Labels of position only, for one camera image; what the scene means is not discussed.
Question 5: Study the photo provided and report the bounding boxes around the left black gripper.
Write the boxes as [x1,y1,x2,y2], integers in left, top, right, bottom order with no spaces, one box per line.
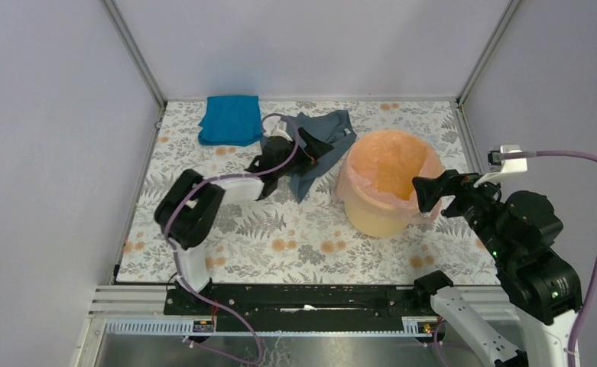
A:
[275,128,333,179]

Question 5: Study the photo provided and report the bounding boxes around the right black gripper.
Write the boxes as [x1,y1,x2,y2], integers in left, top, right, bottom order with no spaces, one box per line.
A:
[410,165,513,260]

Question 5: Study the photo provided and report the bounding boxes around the yellow round trash bin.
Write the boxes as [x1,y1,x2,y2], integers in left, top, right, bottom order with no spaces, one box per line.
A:
[343,129,443,239]

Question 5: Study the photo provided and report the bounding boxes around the pink plastic trash bag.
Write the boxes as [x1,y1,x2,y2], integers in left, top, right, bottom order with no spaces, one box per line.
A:
[333,129,447,226]

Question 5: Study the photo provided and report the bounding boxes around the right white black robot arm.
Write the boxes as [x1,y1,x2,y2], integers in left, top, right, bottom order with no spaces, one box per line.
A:
[412,170,582,366]

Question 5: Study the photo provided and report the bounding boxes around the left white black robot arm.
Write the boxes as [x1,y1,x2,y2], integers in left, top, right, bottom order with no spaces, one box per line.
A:
[154,128,334,314]

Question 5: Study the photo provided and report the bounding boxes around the grey crumpled shirt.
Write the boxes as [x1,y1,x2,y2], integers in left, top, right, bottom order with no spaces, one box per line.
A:
[281,109,357,203]

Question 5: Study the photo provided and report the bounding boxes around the folded blue cloth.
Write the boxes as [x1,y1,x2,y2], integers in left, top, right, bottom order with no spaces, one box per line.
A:
[198,95,262,147]

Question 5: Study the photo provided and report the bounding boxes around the floral patterned table mat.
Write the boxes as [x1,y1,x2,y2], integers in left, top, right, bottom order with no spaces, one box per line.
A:
[115,101,498,285]

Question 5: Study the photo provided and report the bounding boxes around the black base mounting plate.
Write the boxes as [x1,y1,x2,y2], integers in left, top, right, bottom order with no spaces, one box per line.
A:
[164,283,439,327]

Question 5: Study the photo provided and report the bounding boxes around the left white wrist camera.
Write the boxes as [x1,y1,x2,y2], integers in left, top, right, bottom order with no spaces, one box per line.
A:
[267,120,293,141]

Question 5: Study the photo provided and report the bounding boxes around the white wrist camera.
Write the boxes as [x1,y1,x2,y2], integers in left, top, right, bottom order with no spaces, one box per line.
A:
[267,120,293,141]
[473,145,527,187]

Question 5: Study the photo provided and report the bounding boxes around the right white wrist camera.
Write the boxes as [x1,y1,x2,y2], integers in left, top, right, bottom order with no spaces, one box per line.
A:
[473,145,527,187]

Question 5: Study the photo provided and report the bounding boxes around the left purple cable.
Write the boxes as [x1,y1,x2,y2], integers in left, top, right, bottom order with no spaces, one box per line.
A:
[161,113,302,367]

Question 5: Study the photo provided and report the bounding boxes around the right aluminium corner post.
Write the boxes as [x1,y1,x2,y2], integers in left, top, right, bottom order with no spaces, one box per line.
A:
[456,0,523,106]

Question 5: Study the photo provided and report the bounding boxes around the aluminium corner post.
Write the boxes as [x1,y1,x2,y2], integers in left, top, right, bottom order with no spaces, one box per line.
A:
[456,0,523,106]
[100,0,167,110]

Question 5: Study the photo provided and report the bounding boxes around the left aluminium corner post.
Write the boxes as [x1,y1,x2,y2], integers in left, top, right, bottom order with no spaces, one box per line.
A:
[100,0,167,110]

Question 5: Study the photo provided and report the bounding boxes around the perforated metal cable rail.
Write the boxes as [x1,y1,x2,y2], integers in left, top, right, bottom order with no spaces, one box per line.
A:
[106,313,434,337]

